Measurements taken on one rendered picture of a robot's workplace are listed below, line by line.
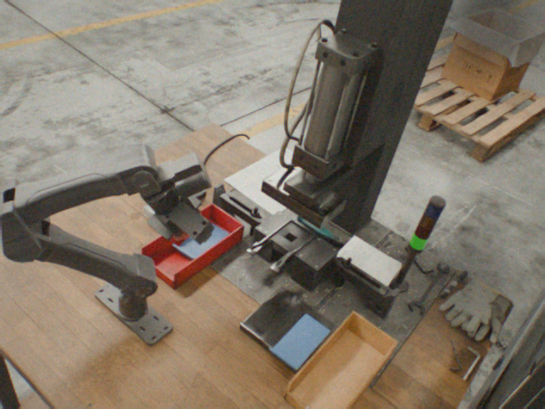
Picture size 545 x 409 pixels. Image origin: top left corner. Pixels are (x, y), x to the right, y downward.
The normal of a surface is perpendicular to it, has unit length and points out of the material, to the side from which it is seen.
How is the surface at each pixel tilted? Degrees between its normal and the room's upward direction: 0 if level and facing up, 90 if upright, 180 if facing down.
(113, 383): 0
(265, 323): 0
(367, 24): 90
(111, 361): 0
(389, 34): 90
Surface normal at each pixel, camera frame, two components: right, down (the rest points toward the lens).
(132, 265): 0.69, -0.64
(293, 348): 0.15, -0.74
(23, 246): 0.28, 0.66
